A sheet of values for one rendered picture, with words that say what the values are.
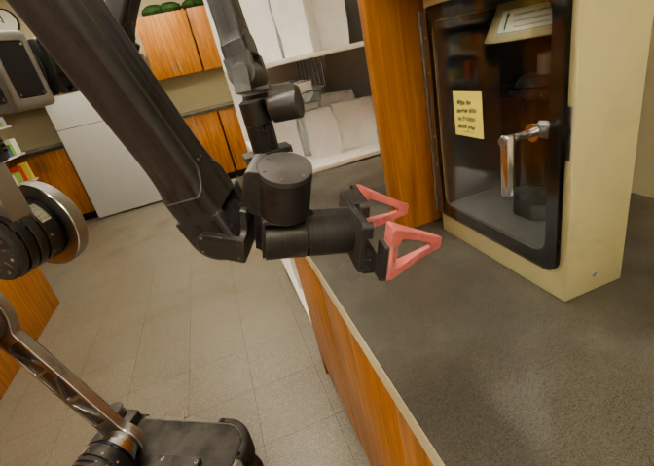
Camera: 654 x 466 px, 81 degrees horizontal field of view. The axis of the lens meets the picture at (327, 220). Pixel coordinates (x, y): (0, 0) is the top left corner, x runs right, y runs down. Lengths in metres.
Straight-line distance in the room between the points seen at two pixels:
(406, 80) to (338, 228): 0.47
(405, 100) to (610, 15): 0.39
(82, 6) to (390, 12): 0.57
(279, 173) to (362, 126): 1.43
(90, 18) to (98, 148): 5.06
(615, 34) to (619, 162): 0.17
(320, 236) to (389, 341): 0.24
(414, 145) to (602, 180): 0.38
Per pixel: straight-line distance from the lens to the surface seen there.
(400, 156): 0.86
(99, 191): 5.56
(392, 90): 0.83
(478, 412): 0.54
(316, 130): 1.74
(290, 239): 0.43
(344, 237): 0.45
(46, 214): 1.01
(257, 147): 0.82
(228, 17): 0.86
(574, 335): 0.64
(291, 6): 1.71
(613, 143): 0.64
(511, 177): 0.59
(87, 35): 0.39
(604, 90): 0.60
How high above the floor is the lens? 1.36
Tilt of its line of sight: 24 degrees down
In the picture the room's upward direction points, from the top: 13 degrees counter-clockwise
